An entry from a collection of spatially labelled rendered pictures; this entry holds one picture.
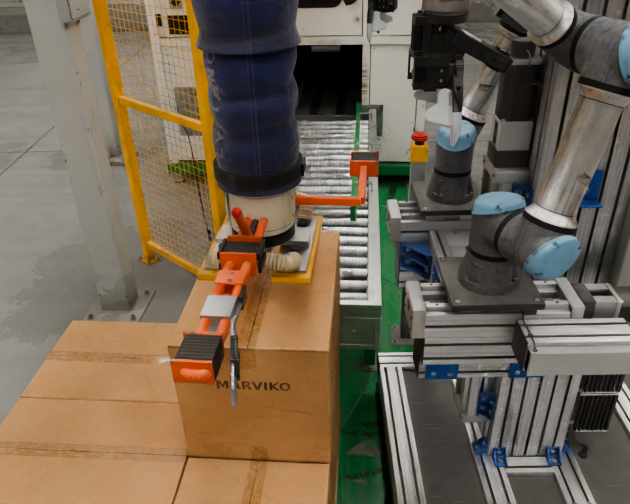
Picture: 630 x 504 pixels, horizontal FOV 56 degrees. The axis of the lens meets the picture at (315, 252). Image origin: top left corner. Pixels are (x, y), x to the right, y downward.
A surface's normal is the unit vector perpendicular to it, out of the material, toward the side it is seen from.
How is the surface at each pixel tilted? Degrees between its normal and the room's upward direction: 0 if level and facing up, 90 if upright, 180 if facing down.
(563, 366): 90
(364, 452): 0
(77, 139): 90
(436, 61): 90
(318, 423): 90
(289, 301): 0
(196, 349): 0
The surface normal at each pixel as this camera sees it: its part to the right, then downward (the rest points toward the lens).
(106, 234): -0.07, 0.52
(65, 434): -0.03, -0.86
